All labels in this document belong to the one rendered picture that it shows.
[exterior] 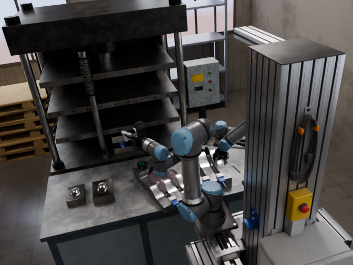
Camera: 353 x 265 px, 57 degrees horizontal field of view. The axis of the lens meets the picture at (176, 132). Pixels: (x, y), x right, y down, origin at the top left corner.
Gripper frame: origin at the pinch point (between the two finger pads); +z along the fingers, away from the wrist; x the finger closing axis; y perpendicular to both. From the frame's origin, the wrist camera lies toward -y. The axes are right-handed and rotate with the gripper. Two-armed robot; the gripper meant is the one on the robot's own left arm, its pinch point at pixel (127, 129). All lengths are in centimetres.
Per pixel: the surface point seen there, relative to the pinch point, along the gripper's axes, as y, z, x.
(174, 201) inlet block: 56, -15, 25
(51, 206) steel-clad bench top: 71, 52, -35
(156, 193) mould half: 56, 0, 22
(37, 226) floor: 150, 137, -27
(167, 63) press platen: -19, 57, 78
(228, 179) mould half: 49, -27, 67
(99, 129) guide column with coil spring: 35, 80, 22
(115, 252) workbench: 102, 13, -7
